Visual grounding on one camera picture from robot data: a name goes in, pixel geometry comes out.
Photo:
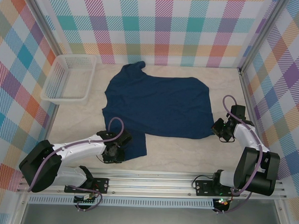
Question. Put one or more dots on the dark blue t-shirt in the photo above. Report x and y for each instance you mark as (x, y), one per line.
(159, 105)

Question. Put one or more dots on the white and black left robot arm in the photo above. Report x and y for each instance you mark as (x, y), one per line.
(77, 148)

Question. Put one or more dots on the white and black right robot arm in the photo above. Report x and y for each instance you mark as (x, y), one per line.
(247, 137)

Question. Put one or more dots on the grey metal panel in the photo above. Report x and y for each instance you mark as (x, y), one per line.
(148, 218)

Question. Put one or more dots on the small connector board with light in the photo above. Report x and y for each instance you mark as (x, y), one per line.
(222, 202)

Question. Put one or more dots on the white perforated plastic basket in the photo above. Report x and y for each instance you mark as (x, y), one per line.
(67, 77)

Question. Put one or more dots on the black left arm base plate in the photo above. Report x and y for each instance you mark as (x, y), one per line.
(101, 185)

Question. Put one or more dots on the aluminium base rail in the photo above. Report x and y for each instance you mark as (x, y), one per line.
(149, 183)

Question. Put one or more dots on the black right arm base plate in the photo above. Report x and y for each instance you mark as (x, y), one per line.
(203, 187)

